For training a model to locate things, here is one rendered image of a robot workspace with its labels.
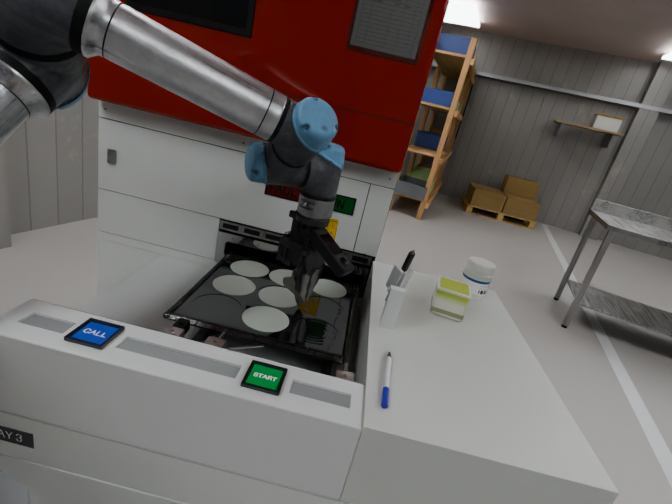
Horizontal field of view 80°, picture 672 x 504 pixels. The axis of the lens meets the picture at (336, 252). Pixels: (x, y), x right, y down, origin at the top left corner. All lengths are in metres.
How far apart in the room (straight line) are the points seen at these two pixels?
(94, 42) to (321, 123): 0.31
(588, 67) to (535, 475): 8.33
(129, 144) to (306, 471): 0.95
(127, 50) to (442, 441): 0.67
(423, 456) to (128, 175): 1.03
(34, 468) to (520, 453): 0.74
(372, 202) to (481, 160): 7.57
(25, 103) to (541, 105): 8.30
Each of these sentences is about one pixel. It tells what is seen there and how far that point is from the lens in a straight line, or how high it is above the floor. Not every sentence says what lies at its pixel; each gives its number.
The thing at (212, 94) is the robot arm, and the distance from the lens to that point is 0.63.
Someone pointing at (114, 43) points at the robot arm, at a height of 1.36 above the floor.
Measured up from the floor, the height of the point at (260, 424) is 0.92.
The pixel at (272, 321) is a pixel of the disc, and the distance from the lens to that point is 0.86.
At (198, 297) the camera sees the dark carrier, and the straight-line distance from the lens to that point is 0.92.
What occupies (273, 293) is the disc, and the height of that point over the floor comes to 0.90.
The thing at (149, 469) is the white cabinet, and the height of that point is 0.78.
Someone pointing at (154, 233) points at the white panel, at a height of 0.88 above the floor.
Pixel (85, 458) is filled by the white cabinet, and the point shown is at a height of 0.77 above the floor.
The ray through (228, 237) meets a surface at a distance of 1.17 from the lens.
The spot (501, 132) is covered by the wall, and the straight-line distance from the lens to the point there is 8.59.
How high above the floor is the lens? 1.36
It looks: 21 degrees down
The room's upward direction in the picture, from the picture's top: 14 degrees clockwise
